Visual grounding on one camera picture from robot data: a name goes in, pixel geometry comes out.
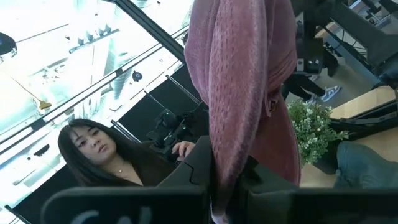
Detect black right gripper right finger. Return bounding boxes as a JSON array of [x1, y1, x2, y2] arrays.
[[229, 155, 398, 224]]

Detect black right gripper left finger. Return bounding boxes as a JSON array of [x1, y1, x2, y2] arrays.
[[40, 135, 215, 224]]

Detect person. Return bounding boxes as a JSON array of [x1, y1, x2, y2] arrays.
[[281, 73, 342, 106], [57, 118, 196, 187]]

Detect potted plant white flowers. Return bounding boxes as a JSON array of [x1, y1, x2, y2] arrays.
[[287, 99, 349, 175]]

